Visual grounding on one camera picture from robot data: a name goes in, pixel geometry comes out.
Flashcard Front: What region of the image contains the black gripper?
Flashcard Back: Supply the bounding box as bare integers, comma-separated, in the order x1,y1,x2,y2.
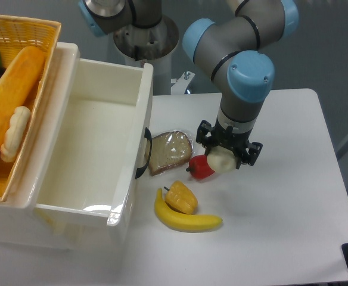
196,120,263,169

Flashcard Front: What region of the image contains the cream white pear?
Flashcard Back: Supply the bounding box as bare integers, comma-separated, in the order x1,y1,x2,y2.
207,146,237,173

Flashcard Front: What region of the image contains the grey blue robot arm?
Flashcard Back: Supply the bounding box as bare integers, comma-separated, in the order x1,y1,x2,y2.
79,1,299,173

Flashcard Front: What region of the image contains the open upper white drawer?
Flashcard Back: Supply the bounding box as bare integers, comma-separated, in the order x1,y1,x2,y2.
33,58,154,228

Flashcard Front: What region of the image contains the white drawer cabinet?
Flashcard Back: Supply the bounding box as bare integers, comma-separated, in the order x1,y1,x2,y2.
0,43,129,250

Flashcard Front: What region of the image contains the red apple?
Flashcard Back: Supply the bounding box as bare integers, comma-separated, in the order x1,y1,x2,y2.
186,154,215,179

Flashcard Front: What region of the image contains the wrapped bread slice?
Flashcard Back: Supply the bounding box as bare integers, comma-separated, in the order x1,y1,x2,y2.
148,130,193,176

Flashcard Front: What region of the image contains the yellow bell pepper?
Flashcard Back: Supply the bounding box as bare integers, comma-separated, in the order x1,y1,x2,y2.
164,181,198,215

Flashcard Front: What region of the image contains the yellow banana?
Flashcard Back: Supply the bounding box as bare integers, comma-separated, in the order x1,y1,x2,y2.
154,188,223,232

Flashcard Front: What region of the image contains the cream peanut shaped toy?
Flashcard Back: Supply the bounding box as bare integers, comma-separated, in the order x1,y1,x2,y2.
0,106,31,163

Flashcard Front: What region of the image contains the orange baguette loaf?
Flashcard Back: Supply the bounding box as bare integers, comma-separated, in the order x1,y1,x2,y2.
0,46,45,147

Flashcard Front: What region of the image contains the yellow wicker basket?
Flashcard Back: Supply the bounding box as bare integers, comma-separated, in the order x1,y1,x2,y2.
0,15,61,202

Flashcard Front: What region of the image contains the black drawer handle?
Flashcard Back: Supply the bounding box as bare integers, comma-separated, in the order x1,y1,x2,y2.
135,127,153,179

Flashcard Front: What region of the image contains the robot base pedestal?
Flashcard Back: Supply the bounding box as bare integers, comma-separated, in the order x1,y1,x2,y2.
113,15,179,95

